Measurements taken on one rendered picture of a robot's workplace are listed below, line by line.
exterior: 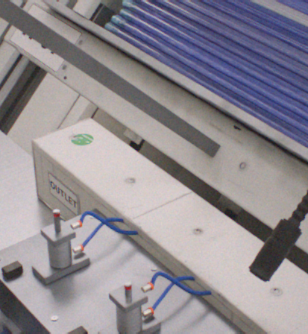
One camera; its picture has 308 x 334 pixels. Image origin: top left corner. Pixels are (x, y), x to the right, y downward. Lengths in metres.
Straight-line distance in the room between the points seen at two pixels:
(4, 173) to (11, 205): 0.07
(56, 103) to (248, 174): 2.51
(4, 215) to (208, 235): 0.28
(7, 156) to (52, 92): 2.27
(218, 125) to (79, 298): 0.24
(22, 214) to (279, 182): 0.32
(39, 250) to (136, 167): 0.15
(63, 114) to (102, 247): 2.45
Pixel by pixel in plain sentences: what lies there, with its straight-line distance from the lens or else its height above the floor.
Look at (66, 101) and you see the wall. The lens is 3.32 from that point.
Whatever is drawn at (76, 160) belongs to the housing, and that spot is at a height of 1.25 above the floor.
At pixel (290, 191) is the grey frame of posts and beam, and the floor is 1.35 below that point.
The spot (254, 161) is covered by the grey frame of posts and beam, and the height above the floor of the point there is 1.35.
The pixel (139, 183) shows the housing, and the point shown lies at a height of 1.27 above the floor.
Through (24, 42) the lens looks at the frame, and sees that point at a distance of 1.17.
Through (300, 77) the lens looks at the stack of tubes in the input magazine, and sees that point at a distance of 0.85.
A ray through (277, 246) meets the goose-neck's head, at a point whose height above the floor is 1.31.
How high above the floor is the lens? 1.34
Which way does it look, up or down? 3 degrees down
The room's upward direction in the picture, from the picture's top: 34 degrees clockwise
